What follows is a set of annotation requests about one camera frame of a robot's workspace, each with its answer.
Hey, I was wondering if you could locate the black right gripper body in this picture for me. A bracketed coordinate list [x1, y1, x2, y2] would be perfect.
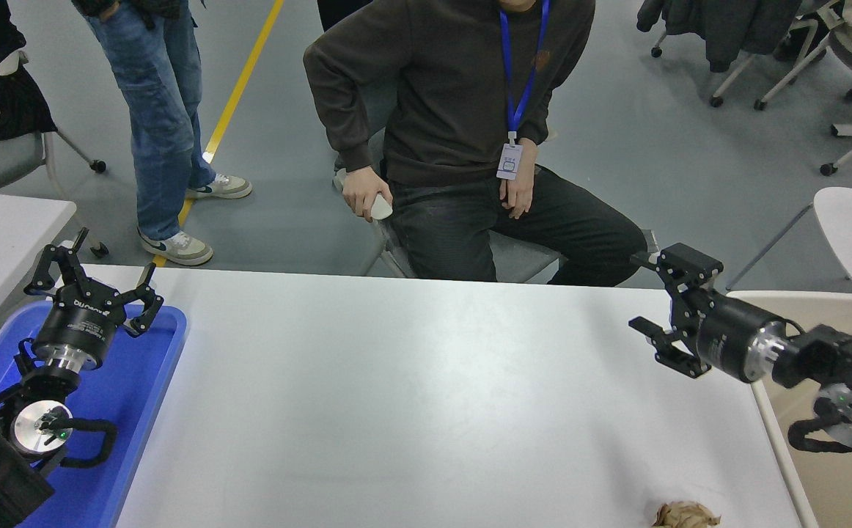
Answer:
[694, 289, 783, 383]

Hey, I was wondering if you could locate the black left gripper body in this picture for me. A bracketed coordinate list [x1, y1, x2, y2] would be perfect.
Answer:
[32, 282, 131, 365]

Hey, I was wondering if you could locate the person's left hand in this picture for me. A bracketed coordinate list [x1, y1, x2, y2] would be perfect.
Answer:
[501, 138, 540, 220]

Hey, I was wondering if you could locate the person's right hand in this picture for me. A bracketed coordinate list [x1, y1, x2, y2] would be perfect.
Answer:
[342, 167, 394, 219]

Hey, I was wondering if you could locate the white side table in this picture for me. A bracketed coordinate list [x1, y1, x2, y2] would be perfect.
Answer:
[0, 189, 78, 345]

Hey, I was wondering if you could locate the blue plastic tray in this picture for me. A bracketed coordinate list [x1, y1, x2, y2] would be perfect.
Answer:
[0, 299, 188, 528]

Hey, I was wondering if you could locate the crumpled tan paper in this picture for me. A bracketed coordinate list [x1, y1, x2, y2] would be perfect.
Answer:
[651, 501, 721, 528]

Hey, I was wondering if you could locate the white-legged chair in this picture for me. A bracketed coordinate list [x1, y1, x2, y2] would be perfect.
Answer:
[651, 18, 819, 109]

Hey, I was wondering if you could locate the black bag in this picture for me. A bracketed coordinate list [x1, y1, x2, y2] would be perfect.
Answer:
[0, 0, 58, 142]

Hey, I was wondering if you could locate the grey office chair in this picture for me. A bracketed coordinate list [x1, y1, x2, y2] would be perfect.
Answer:
[333, 73, 566, 285]

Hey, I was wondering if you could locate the person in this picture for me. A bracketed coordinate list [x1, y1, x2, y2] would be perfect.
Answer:
[316, 0, 368, 30]
[303, 0, 649, 288]
[70, 0, 253, 266]

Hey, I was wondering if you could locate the large pale bin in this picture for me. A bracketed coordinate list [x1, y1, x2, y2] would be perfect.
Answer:
[727, 291, 852, 528]

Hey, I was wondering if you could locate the dark jacket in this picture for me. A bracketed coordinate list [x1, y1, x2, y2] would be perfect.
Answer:
[636, 0, 804, 73]

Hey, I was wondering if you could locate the blue lanyard with badge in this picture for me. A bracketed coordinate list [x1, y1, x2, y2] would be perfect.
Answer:
[496, 0, 551, 181]

